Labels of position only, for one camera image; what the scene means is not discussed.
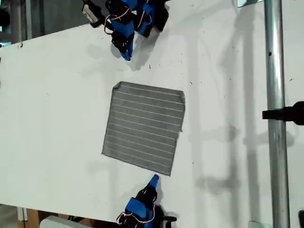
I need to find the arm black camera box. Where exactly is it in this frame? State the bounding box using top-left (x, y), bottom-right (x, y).
top-left (82, 0), bottom-right (107, 28)
top-left (161, 215), bottom-right (178, 228)

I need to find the wooden table leg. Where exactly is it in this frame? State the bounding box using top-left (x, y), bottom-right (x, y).
top-left (27, 209), bottom-right (40, 228)

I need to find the white box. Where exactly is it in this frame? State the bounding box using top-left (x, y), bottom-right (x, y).
top-left (39, 215), bottom-right (95, 228)

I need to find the white metal bracket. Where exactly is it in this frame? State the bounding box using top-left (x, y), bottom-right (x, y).
top-left (16, 207), bottom-right (28, 223)

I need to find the gripper red white wire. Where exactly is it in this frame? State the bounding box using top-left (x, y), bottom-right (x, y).
top-left (115, 203), bottom-right (157, 225)
top-left (104, 4), bottom-right (130, 35)

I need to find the grey striped towel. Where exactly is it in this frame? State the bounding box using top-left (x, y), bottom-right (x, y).
top-left (101, 81), bottom-right (186, 177)

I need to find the steel post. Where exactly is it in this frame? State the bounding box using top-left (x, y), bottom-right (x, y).
top-left (263, 0), bottom-right (291, 228)

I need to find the black clamp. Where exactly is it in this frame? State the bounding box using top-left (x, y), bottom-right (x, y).
top-left (262, 101), bottom-right (304, 126)

